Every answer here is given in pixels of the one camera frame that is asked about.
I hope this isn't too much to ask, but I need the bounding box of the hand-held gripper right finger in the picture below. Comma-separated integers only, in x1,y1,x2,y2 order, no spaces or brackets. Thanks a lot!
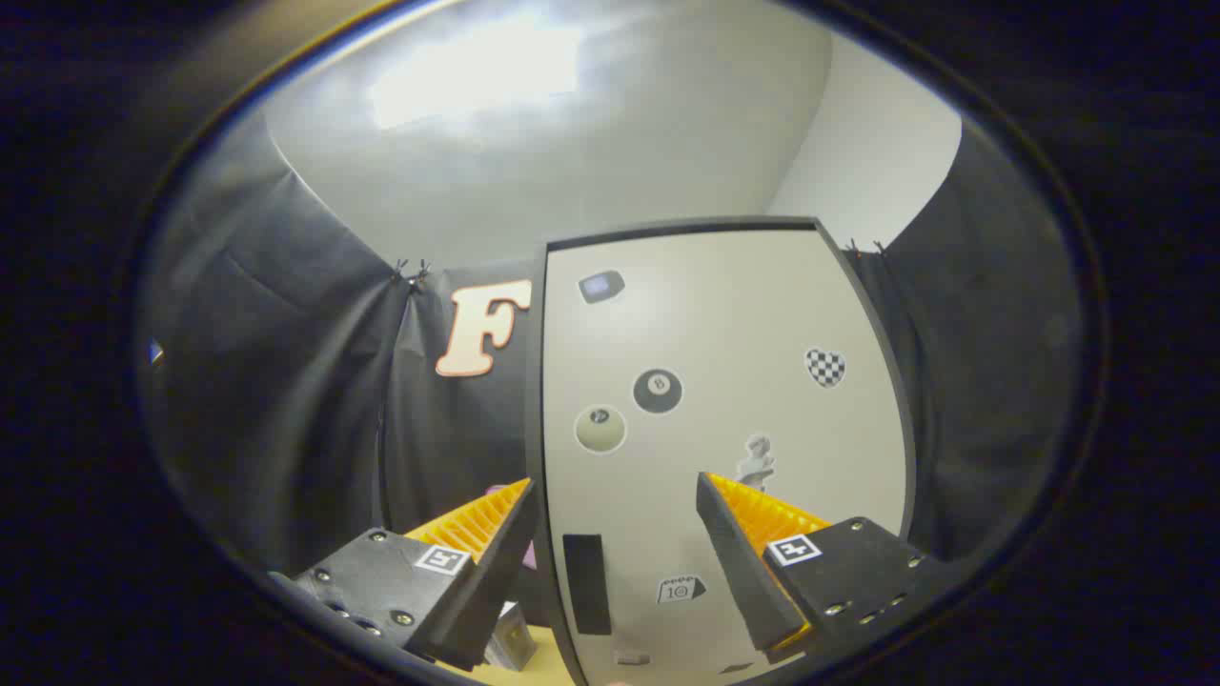
694,472,959,666

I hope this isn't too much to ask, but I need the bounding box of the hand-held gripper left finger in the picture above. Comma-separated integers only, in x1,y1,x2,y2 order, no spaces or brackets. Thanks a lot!
270,476,540,673

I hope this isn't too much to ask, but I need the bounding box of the black door handle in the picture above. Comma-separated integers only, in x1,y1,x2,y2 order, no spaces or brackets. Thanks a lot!
562,534,613,636

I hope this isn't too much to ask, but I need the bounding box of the upright book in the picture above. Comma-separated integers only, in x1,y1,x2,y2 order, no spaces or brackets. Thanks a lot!
484,602,537,670

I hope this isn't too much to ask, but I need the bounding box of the grey cabinet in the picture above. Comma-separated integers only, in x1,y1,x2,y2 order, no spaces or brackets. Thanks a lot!
522,215,921,686

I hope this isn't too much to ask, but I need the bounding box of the black backdrop cloth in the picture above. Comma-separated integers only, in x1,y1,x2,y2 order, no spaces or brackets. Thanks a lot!
133,100,1088,582

